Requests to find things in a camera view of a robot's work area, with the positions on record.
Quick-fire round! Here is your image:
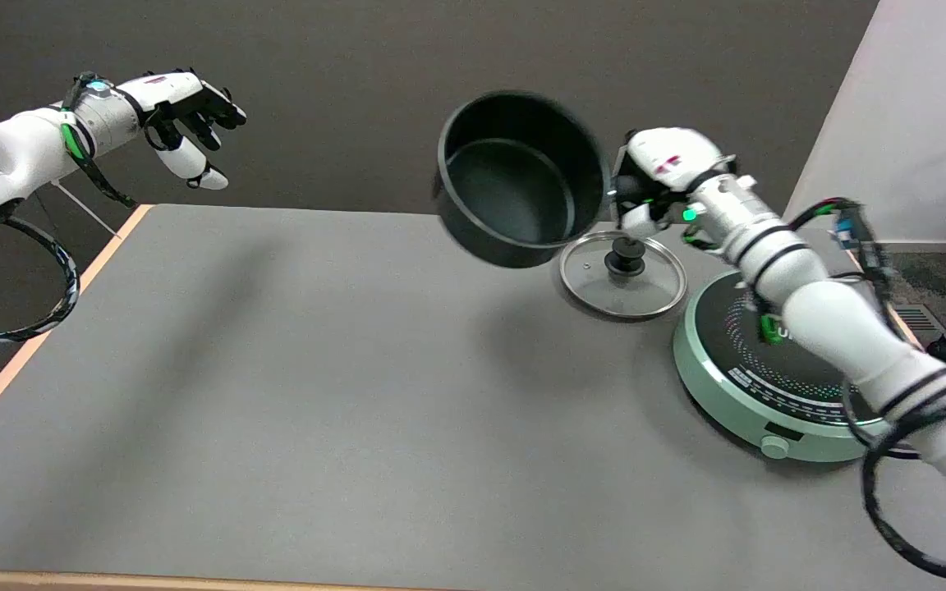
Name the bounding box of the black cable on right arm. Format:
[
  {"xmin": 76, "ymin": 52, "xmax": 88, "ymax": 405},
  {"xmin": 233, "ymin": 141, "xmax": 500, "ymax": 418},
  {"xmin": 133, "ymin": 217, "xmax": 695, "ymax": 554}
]
[{"xmin": 785, "ymin": 197, "xmax": 946, "ymax": 582}]

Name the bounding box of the black cable loop, left arm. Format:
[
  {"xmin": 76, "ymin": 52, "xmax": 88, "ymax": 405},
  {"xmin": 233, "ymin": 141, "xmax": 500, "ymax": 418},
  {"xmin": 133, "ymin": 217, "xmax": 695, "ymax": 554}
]
[{"xmin": 0, "ymin": 215, "xmax": 81, "ymax": 346}]

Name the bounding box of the black green cable, left wrist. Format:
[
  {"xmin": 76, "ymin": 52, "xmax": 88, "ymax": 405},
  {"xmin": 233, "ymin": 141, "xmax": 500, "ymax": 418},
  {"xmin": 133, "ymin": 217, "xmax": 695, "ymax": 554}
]
[{"xmin": 60, "ymin": 71, "xmax": 139, "ymax": 208}]

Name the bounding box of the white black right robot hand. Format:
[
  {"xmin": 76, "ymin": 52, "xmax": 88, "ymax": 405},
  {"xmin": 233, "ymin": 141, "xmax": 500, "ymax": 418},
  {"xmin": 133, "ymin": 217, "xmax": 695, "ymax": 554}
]
[{"xmin": 611, "ymin": 126, "xmax": 738, "ymax": 241}]

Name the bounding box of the thin white rod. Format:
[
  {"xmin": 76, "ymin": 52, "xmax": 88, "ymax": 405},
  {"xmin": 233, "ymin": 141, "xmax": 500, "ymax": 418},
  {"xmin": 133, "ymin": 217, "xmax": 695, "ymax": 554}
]
[{"xmin": 52, "ymin": 181, "xmax": 123, "ymax": 241}]

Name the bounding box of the black cooking pot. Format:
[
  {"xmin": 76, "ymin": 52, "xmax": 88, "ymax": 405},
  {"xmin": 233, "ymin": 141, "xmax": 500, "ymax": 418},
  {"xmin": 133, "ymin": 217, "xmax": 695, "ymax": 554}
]
[{"xmin": 432, "ymin": 90, "xmax": 612, "ymax": 270}]

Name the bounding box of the floor vent grille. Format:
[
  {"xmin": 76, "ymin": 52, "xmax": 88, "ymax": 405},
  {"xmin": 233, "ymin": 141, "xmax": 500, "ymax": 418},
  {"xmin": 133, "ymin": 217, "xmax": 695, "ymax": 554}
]
[{"xmin": 892, "ymin": 305, "xmax": 946, "ymax": 333}]

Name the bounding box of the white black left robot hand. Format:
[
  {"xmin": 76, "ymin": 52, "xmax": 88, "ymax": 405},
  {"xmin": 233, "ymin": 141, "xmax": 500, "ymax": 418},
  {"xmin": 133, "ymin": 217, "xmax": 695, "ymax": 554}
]
[{"xmin": 116, "ymin": 68, "xmax": 248, "ymax": 192}]

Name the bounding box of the green round induction cooker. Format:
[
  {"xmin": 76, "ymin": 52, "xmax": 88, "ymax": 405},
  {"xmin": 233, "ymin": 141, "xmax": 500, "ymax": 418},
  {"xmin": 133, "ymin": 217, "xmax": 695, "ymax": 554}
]
[{"xmin": 673, "ymin": 271, "xmax": 921, "ymax": 463}]

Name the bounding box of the glass lid with black knob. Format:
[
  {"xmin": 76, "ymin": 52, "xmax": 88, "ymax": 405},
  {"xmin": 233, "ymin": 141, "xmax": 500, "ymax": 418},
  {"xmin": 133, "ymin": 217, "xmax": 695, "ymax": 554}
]
[{"xmin": 558, "ymin": 231, "xmax": 688, "ymax": 321}]

